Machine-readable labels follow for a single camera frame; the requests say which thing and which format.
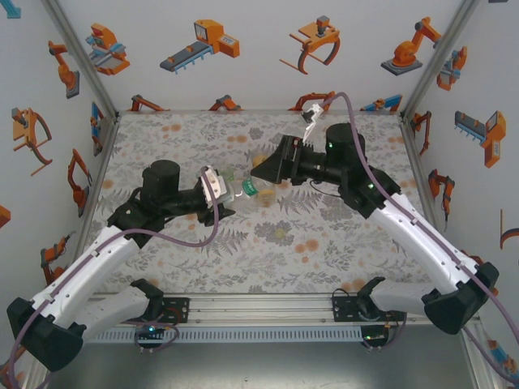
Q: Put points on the pale yellow bottle cap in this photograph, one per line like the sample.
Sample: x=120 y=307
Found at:
x=279 y=233

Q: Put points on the clear bottle dark green label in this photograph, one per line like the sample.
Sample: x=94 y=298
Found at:
x=248 y=188

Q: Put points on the aluminium table side rail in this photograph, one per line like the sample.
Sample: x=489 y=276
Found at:
x=99 y=174
x=430 y=202

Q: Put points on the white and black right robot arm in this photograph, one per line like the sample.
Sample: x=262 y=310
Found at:
x=421 y=239

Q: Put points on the aluminium frame post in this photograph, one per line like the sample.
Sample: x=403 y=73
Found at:
x=443 y=52
x=80 y=52

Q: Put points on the small circuit board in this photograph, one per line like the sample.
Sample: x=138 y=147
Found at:
x=375 y=335
x=149 y=331

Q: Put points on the clear bottle yellow label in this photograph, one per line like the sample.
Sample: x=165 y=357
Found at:
x=266 y=198

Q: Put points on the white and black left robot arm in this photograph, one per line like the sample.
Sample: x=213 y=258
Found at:
x=89 y=263

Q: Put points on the clear bottle light green label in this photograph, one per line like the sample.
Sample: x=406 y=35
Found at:
x=229 y=175

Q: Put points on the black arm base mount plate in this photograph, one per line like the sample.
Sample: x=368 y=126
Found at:
x=178 y=310
x=344 y=308

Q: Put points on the floral print tablecloth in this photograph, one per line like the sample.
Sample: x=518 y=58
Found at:
x=243 y=267

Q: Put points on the aluminium mounting rail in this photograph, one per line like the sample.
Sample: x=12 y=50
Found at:
x=259 y=308

